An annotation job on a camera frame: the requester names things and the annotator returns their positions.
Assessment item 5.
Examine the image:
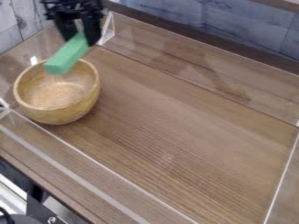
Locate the clear acrylic enclosure wall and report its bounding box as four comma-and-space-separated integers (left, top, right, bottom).
0, 15, 299, 224

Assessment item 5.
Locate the clear acrylic corner bracket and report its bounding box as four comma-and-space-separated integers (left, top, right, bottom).
98, 11, 115, 46

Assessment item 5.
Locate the wooden bowl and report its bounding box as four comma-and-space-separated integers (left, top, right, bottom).
14, 59, 100, 125

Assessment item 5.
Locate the black metal table bracket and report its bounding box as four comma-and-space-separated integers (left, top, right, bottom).
26, 185, 68, 224

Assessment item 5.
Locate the black cable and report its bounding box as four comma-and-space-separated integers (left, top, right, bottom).
0, 206, 16, 224

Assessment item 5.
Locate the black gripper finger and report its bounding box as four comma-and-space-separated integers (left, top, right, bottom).
54, 13, 78, 41
82, 12, 103, 46

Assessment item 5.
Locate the green rectangular block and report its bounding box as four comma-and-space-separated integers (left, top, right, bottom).
44, 32, 90, 75

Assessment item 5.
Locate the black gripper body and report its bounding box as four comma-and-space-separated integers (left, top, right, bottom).
40, 0, 104, 18

